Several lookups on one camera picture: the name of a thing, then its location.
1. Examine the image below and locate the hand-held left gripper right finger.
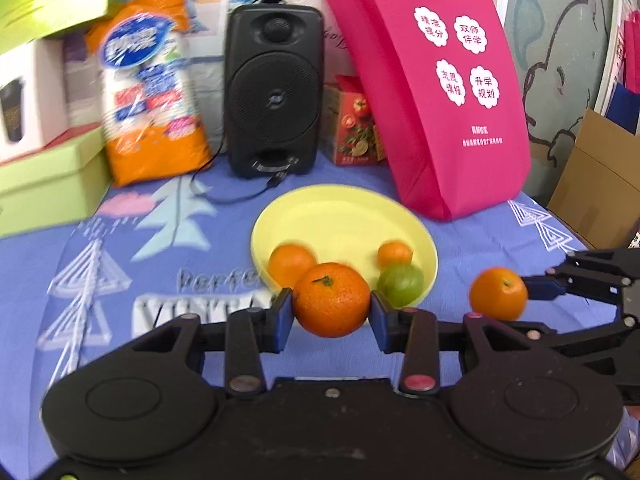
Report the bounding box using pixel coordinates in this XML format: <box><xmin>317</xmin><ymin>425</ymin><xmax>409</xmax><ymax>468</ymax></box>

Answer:
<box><xmin>371</xmin><ymin>291</ymin><xmax>541</xmax><ymax>395</ymax></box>

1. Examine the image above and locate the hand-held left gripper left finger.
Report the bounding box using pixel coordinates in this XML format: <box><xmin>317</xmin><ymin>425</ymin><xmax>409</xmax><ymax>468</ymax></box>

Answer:
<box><xmin>117</xmin><ymin>287</ymin><xmax>294</xmax><ymax>395</ymax></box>

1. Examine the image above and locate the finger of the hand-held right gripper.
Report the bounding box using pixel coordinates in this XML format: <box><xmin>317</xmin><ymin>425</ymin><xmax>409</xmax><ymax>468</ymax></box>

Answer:
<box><xmin>522</xmin><ymin>249</ymin><xmax>640</xmax><ymax>311</ymax></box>
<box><xmin>505</xmin><ymin>315</ymin><xmax>640</xmax><ymax>376</ymax></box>

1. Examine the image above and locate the medium orange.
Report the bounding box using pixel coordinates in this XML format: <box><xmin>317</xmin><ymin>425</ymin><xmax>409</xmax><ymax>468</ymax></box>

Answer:
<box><xmin>268</xmin><ymin>243</ymin><xmax>318</xmax><ymax>287</ymax></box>
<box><xmin>469</xmin><ymin>267</ymin><xmax>529</xmax><ymax>321</ymax></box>

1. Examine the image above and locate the large orange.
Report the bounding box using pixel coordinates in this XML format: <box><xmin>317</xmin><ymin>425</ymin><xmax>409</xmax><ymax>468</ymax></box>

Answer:
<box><xmin>292</xmin><ymin>262</ymin><xmax>372</xmax><ymax>338</ymax></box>

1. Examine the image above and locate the yellow plate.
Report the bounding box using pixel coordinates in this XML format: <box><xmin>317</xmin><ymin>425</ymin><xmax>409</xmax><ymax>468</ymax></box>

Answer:
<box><xmin>250</xmin><ymin>185</ymin><xmax>439</xmax><ymax>311</ymax></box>

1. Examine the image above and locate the green citrus fruit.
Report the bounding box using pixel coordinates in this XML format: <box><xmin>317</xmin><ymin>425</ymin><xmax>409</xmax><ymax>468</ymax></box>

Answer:
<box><xmin>376</xmin><ymin>263</ymin><xmax>426</xmax><ymax>309</ymax></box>

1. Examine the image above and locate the small orange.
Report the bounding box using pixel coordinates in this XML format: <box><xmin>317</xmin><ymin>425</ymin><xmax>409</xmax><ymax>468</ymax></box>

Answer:
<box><xmin>376</xmin><ymin>241</ymin><xmax>414</xmax><ymax>270</ymax></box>

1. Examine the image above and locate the blue printed tablecloth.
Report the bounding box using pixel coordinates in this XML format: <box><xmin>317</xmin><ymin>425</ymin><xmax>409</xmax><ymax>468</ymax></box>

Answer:
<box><xmin>0</xmin><ymin>160</ymin><xmax>640</xmax><ymax>461</ymax></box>

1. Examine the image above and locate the brown cardboard box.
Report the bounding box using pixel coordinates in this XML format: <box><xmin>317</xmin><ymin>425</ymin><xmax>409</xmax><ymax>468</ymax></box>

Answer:
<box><xmin>547</xmin><ymin>108</ymin><xmax>640</xmax><ymax>251</ymax></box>

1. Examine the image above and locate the red tomato print carton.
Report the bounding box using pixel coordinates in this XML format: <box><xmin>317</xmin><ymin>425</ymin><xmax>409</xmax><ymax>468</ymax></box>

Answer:
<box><xmin>320</xmin><ymin>75</ymin><xmax>388</xmax><ymax>166</ymax></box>

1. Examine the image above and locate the dark blue bag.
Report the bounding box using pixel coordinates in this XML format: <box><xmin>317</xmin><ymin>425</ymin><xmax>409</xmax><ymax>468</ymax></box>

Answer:
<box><xmin>607</xmin><ymin>82</ymin><xmax>640</xmax><ymax>136</ymax></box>

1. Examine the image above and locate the pink tote bag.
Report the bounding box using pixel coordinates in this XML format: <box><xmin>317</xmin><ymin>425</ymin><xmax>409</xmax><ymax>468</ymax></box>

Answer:
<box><xmin>321</xmin><ymin>0</ymin><xmax>532</xmax><ymax>222</ymax></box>

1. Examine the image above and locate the black speaker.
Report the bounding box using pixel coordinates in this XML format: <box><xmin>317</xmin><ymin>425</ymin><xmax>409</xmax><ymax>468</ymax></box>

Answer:
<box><xmin>223</xmin><ymin>4</ymin><xmax>325</xmax><ymax>179</ymax></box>

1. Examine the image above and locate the pink hanging bag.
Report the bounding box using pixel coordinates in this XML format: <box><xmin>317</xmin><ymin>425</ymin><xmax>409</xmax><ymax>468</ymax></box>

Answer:
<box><xmin>620</xmin><ymin>10</ymin><xmax>640</xmax><ymax>93</ymax></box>

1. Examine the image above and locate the light green box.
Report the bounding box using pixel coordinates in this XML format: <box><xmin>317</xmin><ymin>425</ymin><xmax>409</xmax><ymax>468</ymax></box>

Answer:
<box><xmin>0</xmin><ymin>126</ymin><xmax>113</xmax><ymax>238</ymax></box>

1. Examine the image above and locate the white box with cup print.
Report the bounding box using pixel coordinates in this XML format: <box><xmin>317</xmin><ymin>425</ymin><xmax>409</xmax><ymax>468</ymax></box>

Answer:
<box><xmin>0</xmin><ymin>37</ymin><xmax>68</xmax><ymax>163</ymax></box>

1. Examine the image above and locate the black cable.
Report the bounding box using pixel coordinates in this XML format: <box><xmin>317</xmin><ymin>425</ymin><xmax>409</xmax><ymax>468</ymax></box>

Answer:
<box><xmin>189</xmin><ymin>132</ymin><xmax>301</xmax><ymax>206</ymax></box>

